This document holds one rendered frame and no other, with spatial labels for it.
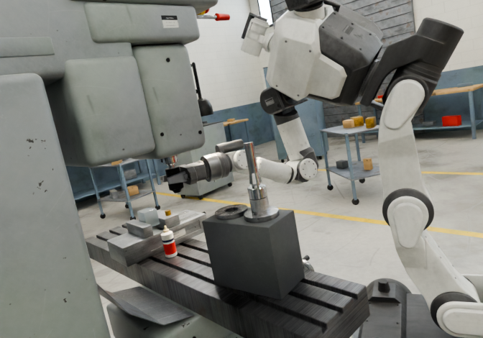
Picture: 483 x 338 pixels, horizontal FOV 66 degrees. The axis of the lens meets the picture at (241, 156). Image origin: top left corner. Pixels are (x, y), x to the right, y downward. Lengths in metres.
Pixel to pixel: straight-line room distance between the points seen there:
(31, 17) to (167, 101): 0.37
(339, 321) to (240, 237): 0.29
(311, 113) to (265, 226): 6.24
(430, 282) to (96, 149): 1.05
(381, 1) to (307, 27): 7.85
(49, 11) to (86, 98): 0.20
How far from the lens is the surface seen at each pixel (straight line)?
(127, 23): 1.04
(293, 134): 1.36
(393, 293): 1.61
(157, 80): 1.07
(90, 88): 0.96
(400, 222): 1.20
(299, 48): 1.12
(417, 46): 1.16
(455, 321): 1.35
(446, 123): 7.78
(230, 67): 10.25
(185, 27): 1.14
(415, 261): 1.29
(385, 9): 8.87
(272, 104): 1.34
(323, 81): 1.16
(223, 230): 0.97
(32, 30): 0.96
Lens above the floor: 1.44
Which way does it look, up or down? 9 degrees down
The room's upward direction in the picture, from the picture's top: 11 degrees counter-clockwise
